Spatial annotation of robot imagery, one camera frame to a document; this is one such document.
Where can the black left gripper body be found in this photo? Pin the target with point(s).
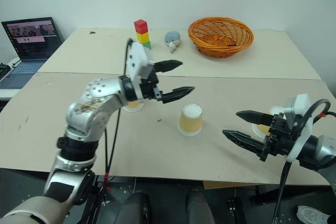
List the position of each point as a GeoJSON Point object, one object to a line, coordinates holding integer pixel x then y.
{"type": "Point", "coordinates": [149, 90]}

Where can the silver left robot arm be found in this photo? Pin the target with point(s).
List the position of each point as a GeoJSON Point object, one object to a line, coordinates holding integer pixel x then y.
{"type": "Point", "coordinates": [86, 119]}

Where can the grey plush toy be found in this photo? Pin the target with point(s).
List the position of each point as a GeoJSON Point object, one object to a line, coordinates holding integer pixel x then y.
{"type": "Point", "coordinates": [172, 39]}

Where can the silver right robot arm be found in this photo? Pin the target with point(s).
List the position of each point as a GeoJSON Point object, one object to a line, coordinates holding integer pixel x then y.
{"type": "Point", "coordinates": [324, 150]}

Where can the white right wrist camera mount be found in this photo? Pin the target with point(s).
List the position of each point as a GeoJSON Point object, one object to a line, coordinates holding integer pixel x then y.
{"type": "Point", "coordinates": [302, 140]}

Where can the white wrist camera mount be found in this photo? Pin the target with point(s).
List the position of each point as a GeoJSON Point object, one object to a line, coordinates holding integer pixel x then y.
{"type": "Point", "coordinates": [136, 56]}
{"type": "Point", "coordinates": [302, 140]}

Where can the open blue laptop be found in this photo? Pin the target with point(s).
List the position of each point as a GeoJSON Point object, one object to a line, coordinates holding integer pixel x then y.
{"type": "Point", "coordinates": [29, 43]}

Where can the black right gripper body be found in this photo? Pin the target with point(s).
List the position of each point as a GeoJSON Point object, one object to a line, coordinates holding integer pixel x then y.
{"type": "Point", "coordinates": [279, 140]}

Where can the green toy block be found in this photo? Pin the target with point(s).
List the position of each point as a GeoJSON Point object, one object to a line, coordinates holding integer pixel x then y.
{"type": "Point", "coordinates": [148, 45]}

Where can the tan paper cup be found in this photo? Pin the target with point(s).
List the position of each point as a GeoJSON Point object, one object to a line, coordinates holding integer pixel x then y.
{"type": "Point", "coordinates": [132, 106]}
{"type": "Point", "coordinates": [190, 121]}
{"type": "Point", "coordinates": [276, 110]}

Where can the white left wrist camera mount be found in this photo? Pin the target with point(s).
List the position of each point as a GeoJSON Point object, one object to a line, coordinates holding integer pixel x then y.
{"type": "Point", "coordinates": [136, 56]}

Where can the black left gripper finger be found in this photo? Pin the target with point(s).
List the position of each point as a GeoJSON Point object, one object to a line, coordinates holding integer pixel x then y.
{"type": "Point", "coordinates": [177, 93]}
{"type": "Point", "coordinates": [169, 64]}

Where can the yellow toy block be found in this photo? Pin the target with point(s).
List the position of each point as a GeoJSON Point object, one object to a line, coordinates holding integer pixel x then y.
{"type": "Point", "coordinates": [142, 37]}

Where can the brown cardboard piece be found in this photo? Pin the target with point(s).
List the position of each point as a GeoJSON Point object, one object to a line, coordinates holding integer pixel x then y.
{"type": "Point", "coordinates": [228, 185]}

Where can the dark rounded shape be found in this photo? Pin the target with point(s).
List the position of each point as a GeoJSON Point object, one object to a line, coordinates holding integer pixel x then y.
{"type": "Point", "coordinates": [137, 208]}
{"type": "Point", "coordinates": [199, 208]}

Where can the orange wicker basket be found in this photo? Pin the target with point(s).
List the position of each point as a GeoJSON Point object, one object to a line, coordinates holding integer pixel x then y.
{"type": "Point", "coordinates": [220, 45]}

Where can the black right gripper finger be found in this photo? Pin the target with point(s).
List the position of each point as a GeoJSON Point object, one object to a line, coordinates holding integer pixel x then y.
{"type": "Point", "coordinates": [246, 140]}
{"type": "Point", "coordinates": [256, 117]}

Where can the red toy block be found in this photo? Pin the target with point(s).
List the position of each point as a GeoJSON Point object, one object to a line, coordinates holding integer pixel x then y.
{"type": "Point", "coordinates": [140, 26]}

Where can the white sneaker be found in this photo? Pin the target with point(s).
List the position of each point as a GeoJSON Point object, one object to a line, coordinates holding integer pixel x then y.
{"type": "Point", "coordinates": [312, 214]}

